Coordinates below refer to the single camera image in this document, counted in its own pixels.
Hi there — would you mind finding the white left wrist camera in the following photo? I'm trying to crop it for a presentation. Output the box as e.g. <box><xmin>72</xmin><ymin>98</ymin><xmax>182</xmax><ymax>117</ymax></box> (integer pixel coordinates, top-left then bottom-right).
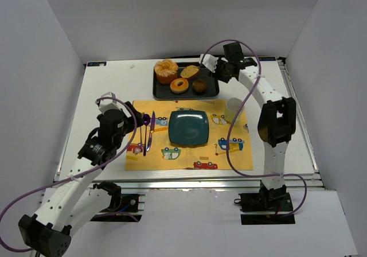
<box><xmin>95</xmin><ymin>92</ymin><xmax>120</xmax><ymax>114</ymax></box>

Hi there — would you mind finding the purple iridescent spoon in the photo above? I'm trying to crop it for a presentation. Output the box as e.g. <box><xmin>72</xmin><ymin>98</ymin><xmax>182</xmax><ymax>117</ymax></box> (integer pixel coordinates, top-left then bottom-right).
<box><xmin>143</xmin><ymin>114</ymin><xmax>151</xmax><ymax>156</ymax></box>

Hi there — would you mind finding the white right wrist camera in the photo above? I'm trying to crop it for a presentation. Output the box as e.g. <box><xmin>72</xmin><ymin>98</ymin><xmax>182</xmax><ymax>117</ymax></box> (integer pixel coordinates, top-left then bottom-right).
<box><xmin>199</xmin><ymin>54</ymin><xmax>219</xmax><ymax>73</ymax></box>

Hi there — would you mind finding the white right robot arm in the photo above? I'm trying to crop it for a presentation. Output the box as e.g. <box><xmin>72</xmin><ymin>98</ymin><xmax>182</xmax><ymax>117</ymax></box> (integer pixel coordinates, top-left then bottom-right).
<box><xmin>214</xmin><ymin>40</ymin><xmax>296</xmax><ymax>210</ymax></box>

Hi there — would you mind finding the sliced seeded bread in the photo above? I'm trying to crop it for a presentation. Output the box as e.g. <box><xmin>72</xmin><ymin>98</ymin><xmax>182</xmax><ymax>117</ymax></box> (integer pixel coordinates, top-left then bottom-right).
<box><xmin>180</xmin><ymin>65</ymin><xmax>200</xmax><ymax>80</ymax></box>

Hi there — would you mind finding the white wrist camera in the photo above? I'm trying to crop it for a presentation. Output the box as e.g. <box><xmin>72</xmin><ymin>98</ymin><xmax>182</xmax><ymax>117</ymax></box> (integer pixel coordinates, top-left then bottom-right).
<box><xmin>95</xmin><ymin>92</ymin><xmax>120</xmax><ymax>114</ymax></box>
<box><xmin>199</xmin><ymin>54</ymin><xmax>219</xmax><ymax>73</ymax></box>

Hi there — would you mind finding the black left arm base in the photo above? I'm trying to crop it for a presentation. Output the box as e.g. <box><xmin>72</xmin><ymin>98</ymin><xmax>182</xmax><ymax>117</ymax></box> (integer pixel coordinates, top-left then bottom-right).
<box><xmin>89</xmin><ymin>181</ymin><xmax>145</xmax><ymax>223</ymax></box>

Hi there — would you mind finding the orange glazed donut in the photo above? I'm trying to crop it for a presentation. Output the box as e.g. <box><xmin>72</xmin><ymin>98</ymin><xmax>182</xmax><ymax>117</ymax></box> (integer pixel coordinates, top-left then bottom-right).
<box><xmin>170</xmin><ymin>78</ymin><xmax>189</xmax><ymax>94</ymax></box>

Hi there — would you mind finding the iridescent table knife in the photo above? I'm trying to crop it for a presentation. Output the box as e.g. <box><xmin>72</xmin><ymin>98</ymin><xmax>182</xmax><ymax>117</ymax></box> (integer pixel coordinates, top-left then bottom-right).
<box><xmin>146</xmin><ymin>111</ymin><xmax>156</xmax><ymax>151</ymax></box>

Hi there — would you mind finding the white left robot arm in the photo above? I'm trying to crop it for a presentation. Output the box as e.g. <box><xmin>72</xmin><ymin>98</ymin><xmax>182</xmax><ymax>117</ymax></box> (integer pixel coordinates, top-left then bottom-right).
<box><xmin>18</xmin><ymin>96</ymin><xmax>143</xmax><ymax>256</ymax></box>

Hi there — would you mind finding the right blue corner label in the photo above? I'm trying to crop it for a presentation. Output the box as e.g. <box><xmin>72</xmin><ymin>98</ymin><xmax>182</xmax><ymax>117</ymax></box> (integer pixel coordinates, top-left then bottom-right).
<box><xmin>259</xmin><ymin>56</ymin><xmax>277</xmax><ymax>61</ymax></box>

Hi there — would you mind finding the teal square plate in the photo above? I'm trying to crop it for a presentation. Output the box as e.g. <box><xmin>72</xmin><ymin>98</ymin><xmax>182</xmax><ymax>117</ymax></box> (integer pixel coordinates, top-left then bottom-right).
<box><xmin>168</xmin><ymin>110</ymin><xmax>209</xmax><ymax>147</ymax></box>

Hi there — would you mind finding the blue corner label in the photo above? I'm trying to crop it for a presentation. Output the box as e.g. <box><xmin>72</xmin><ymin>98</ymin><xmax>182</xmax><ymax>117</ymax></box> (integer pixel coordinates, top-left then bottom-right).
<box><xmin>87</xmin><ymin>61</ymin><xmax>107</xmax><ymax>67</ymax></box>
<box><xmin>259</xmin><ymin>56</ymin><xmax>277</xmax><ymax>61</ymax></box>

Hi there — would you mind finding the left blue corner label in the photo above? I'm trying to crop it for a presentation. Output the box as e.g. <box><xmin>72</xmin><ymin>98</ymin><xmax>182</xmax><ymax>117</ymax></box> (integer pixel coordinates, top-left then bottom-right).
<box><xmin>87</xmin><ymin>61</ymin><xmax>107</xmax><ymax>67</ymax></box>

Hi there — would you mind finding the large orange swirl bun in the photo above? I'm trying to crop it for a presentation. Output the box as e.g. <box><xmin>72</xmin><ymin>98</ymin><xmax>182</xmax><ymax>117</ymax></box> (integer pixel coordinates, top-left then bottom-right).
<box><xmin>154</xmin><ymin>59</ymin><xmax>178</xmax><ymax>85</ymax></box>

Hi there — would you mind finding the brown chocolate muffin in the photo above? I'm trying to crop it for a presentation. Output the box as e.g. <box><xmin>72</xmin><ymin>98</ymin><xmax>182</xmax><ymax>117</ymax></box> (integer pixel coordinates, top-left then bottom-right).
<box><xmin>192</xmin><ymin>79</ymin><xmax>207</xmax><ymax>94</ymax></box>

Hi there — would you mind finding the yellow vehicle print placemat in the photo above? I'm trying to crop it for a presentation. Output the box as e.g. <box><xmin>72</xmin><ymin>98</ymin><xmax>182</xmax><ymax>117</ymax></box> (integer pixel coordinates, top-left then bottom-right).
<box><xmin>125</xmin><ymin>100</ymin><xmax>253</xmax><ymax>170</ymax></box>

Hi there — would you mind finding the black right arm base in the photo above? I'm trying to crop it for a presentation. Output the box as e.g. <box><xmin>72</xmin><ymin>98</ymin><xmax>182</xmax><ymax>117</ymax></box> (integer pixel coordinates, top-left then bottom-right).
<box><xmin>233</xmin><ymin>193</ymin><xmax>295</xmax><ymax>225</ymax></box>

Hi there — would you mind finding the pale yellow mug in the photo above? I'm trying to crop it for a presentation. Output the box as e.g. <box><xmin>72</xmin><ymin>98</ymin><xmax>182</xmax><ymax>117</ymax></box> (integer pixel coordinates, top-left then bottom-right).
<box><xmin>224</xmin><ymin>98</ymin><xmax>242</xmax><ymax>123</ymax></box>

